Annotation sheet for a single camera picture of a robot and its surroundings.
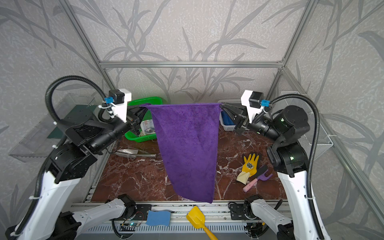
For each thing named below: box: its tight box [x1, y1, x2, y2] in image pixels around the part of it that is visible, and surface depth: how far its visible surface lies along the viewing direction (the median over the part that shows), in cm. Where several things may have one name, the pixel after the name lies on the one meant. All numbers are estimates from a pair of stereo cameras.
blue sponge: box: [146, 210, 172, 227], surface depth 73 cm
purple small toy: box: [257, 169, 273, 181], surface depth 86 cm
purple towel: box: [140, 104, 222, 204], surface depth 54 cm
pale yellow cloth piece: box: [236, 171, 250, 185], surface depth 85 cm
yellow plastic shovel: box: [186, 206, 218, 240], surface depth 72 cm
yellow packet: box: [242, 153, 259, 177], surface depth 88 cm
